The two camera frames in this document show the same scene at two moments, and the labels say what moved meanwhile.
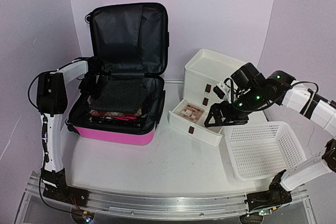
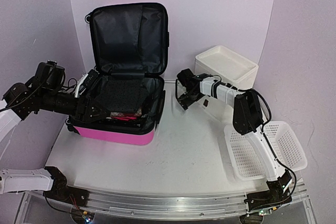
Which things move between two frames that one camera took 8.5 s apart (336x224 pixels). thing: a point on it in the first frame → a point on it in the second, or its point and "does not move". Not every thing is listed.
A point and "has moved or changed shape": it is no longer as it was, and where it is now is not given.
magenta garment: [125, 118] does not move
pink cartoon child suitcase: [133, 40] does not move
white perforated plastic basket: [260, 152] does not move
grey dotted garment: [119, 95] does not move
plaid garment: [128, 113] does not move
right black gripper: [230, 119] → [185, 102]
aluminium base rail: [159, 205] does not move
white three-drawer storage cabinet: [204, 69] has moved or changed shape
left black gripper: [83, 91] → [82, 112]
